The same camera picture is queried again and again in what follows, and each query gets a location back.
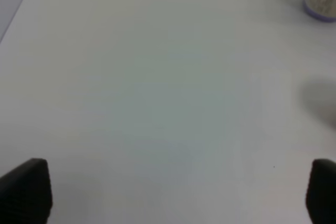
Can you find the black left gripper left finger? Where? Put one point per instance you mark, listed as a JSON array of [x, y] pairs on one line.
[[26, 194]]

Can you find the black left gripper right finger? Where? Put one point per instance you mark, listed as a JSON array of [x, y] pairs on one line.
[[320, 196]]

